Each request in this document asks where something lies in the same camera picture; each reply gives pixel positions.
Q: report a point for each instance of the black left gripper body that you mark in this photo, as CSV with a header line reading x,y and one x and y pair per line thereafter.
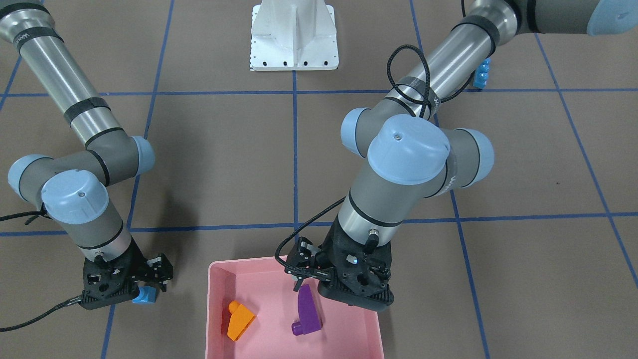
x,y
325,257

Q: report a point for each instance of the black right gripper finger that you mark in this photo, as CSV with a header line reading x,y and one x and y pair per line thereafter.
x,y
158,272

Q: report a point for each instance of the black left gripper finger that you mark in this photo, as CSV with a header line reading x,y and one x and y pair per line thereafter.
x,y
302,258

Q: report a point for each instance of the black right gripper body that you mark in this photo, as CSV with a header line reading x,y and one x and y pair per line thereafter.
x,y
141,268

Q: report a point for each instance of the small blue toy block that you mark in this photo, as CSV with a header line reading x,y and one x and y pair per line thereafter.
x,y
146,295

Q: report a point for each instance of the purple sloped toy block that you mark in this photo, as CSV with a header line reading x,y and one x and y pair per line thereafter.
x,y
309,320

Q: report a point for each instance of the orange sloped toy block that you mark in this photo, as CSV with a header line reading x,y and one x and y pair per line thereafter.
x,y
240,318

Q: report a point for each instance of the long blue toy block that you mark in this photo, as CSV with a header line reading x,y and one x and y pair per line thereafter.
x,y
481,74

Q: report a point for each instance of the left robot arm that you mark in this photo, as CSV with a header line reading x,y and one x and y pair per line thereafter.
x,y
409,158

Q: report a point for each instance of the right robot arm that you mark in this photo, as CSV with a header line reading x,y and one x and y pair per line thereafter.
x,y
73,190

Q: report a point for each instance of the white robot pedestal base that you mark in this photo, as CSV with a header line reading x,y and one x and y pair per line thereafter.
x,y
293,35

